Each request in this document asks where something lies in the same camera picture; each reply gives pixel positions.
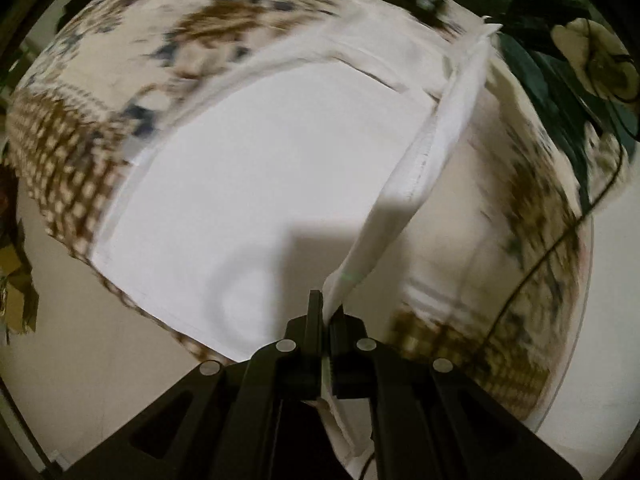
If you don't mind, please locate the white cloth garment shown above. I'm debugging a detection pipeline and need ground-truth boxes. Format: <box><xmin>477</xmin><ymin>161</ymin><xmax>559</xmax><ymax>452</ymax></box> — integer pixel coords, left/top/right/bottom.
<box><xmin>89</xmin><ymin>14</ymin><xmax>504</xmax><ymax>480</ymax></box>

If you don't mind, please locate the floral bed sheet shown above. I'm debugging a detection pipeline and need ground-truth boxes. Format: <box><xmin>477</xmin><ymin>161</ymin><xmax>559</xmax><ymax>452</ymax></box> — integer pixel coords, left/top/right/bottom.
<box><xmin>8</xmin><ymin>0</ymin><xmax>590</xmax><ymax>426</ymax></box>

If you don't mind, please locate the dark green plush blanket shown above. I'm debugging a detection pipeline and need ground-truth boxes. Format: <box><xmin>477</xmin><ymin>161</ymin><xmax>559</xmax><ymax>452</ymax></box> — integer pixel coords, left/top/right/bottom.
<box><xmin>454</xmin><ymin>0</ymin><xmax>639</xmax><ymax>208</ymax></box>

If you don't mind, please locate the black cable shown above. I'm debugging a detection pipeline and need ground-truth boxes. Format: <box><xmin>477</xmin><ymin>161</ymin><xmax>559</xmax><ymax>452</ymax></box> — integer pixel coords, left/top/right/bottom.
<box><xmin>479</xmin><ymin>0</ymin><xmax>637</xmax><ymax>356</ymax></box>

